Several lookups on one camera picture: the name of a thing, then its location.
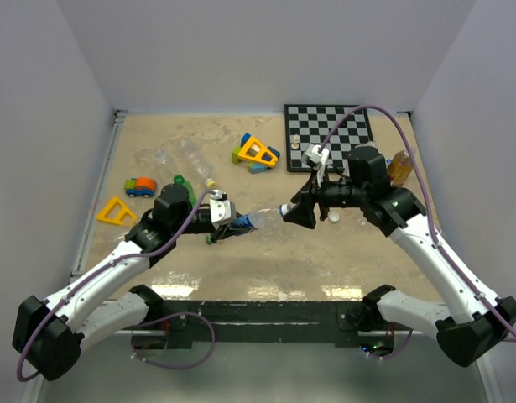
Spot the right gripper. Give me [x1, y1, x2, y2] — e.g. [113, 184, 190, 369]
[284, 166, 368, 228]

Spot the white QR code cap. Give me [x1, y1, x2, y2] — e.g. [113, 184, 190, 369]
[279, 204, 291, 217]

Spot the Pepsi label clear bottle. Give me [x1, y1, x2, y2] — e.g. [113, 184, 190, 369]
[233, 205, 283, 231]

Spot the green plastic bottle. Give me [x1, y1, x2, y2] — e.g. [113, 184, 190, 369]
[173, 174, 196, 207]

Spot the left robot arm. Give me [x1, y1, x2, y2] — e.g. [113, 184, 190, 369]
[12, 184, 253, 382]

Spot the clear bottle yellow cap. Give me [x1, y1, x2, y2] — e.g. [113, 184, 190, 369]
[180, 139, 216, 190]

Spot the clear bottle far left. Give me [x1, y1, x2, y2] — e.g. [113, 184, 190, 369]
[154, 149, 167, 165]

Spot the brown tea bottle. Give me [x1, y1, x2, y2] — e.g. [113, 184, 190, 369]
[387, 149, 414, 187]

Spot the blue purple toy block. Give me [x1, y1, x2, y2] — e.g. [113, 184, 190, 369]
[268, 146, 280, 160]

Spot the teal green toy block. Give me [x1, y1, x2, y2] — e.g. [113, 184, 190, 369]
[248, 163, 269, 174]

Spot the yellow triangle toy block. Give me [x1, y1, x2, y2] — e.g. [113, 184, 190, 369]
[239, 135, 279, 169]

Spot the black white chessboard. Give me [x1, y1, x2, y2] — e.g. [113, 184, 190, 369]
[284, 104, 373, 173]

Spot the orange blue toy car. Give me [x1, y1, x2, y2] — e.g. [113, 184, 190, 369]
[124, 177, 157, 198]

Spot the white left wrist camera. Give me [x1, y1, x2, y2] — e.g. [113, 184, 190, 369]
[209, 190, 237, 227]

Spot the black table edge rail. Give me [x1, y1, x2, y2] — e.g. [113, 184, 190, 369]
[68, 285, 485, 352]

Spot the yellow triangle toy frame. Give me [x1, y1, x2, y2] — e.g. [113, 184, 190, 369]
[96, 196, 137, 226]

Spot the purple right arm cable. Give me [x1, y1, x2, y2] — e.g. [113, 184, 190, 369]
[318, 104, 516, 362]

